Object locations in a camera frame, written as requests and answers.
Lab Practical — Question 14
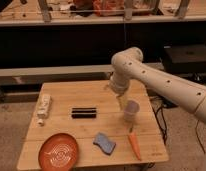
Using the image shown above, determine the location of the black whiteboard eraser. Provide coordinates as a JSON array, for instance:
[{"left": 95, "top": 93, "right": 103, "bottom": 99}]
[{"left": 71, "top": 108, "right": 97, "bottom": 119}]

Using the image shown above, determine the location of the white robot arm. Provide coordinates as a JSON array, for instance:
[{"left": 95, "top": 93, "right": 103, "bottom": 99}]
[{"left": 110, "top": 47, "right": 206, "bottom": 125}]

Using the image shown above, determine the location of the translucent plastic cup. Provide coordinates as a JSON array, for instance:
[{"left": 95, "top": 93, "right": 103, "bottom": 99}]
[{"left": 123, "top": 100, "right": 140, "bottom": 122}]

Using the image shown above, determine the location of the orange toy carrot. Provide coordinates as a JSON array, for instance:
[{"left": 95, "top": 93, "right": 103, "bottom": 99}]
[{"left": 128, "top": 128, "right": 141, "bottom": 160}]

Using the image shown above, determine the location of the blue sponge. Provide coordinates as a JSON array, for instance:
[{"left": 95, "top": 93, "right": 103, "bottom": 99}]
[{"left": 93, "top": 132, "right": 116, "bottom": 155}]

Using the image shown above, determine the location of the black box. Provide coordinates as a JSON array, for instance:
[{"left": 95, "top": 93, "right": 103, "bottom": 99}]
[{"left": 162, "top": 44, "right": 206, "bottom": 74}]

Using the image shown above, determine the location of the white tube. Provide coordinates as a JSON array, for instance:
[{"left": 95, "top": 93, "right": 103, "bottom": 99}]
[{"left": 37, "top": 94, "right": 51, "bottom": 126}]

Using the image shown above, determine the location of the orange plate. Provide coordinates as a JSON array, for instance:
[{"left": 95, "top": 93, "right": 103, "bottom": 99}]
[{"left": 38, "top": 133, "right": 79, "bottom": 171}]

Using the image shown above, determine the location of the red cloth clutter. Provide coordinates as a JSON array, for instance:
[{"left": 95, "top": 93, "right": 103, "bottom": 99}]
[{"left": 93, "top": 0, "right": 124, "bottom": 16}]

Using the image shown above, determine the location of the metal shelf rail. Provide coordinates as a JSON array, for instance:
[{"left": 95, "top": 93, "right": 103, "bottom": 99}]
[{"left": 0, "top": 65, "right": 113, "bottom": 77}]

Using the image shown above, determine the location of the black cable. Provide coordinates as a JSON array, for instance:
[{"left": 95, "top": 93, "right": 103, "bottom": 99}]
[{"left": 152, "top": 96, "right": 170, "bottom": 144}]

